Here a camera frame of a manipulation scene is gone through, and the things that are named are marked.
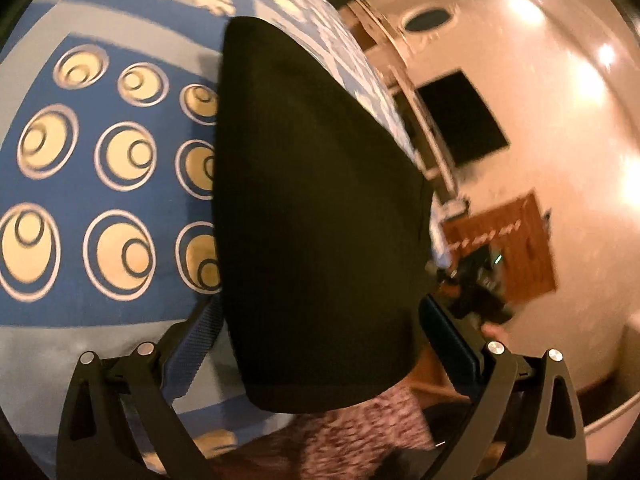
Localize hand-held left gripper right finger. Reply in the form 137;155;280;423
419;294;587;480

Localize black flat screen television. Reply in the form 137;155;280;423
417;71;508;165

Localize black pants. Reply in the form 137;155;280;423
212;16;435;413

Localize wooden chair frame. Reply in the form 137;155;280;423
390;80;461;203

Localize white vanity dresser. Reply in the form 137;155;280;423
345;0;416;91

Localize bed with blue patterned sheet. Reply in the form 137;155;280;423
0;0;436;471

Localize oval vanity mirror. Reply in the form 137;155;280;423
400;6;453;32

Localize person's floral patterned clothing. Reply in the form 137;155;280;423
210;387;436;480

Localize wooden cabinet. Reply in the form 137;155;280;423
442;190;557;306

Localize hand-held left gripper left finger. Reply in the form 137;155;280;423
56;297;223;480

